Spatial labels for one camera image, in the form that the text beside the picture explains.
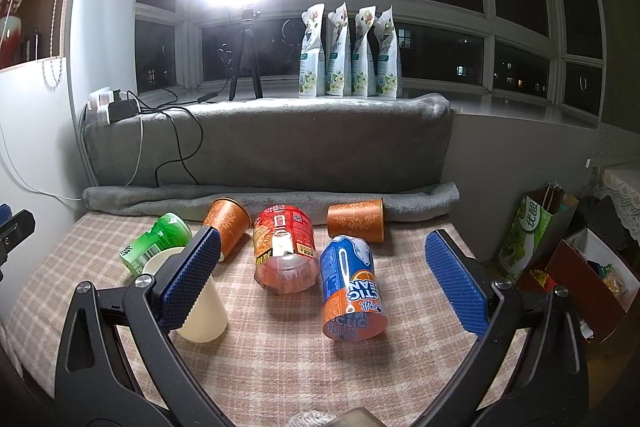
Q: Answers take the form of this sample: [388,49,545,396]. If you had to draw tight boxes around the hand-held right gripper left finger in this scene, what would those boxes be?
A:
[54,226,236,427]

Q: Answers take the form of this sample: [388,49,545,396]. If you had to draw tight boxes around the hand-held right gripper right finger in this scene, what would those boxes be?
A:
[424,229,589,427]

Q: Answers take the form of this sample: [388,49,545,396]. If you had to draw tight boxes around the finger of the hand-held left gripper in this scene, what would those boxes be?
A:
[0,204,37,269]

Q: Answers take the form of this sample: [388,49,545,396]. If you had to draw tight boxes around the cream plastic cup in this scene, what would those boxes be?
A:
[137,247,229,344]

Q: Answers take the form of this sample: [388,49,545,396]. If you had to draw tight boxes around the orange patterned paper cup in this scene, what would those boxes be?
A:
[327,198,386,243]
[202,198,251,263]

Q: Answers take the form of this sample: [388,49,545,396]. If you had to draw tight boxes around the red clear-lidded cup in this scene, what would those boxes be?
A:
[252,204,321,295]

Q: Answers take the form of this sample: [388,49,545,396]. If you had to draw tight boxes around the blue and orange cup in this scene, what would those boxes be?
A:
[320,235,390,342]

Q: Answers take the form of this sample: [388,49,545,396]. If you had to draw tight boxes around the green paper bag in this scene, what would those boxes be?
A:
[497,188,581,283]

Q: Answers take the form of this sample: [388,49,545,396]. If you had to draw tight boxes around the rolled grey blanket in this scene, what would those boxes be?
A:
[82,181,460,224]

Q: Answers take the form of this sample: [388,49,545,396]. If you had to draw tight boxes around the checkered beige blanket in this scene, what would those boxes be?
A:
[0,207,532,427]

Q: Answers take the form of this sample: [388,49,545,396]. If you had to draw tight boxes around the red cardboard box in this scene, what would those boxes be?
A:
[515,227,640,345]

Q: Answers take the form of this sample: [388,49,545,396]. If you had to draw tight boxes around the white power strip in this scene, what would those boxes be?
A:
[87,88,126,126]

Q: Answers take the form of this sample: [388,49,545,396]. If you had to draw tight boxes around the black charger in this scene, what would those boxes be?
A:
[107,99,142,122]

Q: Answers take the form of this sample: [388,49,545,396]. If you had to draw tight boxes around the grey fleece cushion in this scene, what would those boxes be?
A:
[82,93,453,202]

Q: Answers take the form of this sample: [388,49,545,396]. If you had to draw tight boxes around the grey knit cloth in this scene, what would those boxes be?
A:
[290,409,337,427]

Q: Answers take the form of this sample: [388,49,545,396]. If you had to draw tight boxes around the lace cloth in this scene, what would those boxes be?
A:
[590,164,640,253]

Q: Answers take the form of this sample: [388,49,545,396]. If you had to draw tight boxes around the red and white vase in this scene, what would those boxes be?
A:
[0,0,26,70]

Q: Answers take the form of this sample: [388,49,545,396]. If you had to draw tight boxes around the white green stand-up pouch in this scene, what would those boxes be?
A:
[325,3,352,98]
[299,2,328,99]
[372,6,402,98]
[350,7,377,98]

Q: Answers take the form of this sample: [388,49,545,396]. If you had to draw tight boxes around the black tripod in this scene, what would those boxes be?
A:
[227,7,264,102]

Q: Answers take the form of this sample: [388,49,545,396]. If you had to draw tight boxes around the thin white cable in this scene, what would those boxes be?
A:
[0,127,86,200]

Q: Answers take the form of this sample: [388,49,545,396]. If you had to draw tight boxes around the black cable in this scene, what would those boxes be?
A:
[127,89,221,188]

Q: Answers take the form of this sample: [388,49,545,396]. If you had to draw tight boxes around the white bead cord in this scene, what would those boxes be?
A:
[40,0,69,88]

